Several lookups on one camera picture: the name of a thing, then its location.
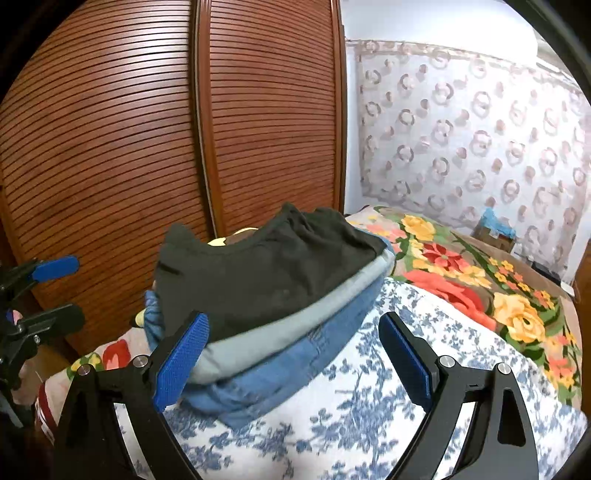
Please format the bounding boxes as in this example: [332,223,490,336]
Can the black pants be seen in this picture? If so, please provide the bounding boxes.
[154,203,387,342]

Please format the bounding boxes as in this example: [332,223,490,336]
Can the colourful floral blanket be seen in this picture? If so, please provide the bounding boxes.
[11,204,584,439]

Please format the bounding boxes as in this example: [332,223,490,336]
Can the blue floral white quilt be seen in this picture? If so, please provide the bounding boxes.
[164,280,588,479]

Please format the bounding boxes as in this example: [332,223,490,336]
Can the blue folded jeans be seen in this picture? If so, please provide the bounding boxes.
[143,276,387,430]

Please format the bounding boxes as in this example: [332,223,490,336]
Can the grey folded garment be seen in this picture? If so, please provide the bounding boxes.
[189,248,394,385]

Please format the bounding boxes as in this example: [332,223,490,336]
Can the cardboard box with blue cloth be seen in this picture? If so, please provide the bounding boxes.
[472,207,517,253]

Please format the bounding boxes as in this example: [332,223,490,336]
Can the brown louvered wardrobe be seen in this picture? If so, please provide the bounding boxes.
[1,1,346,354]

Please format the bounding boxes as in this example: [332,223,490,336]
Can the patterned sheer curtain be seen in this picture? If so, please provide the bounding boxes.
[348,40,590,279]

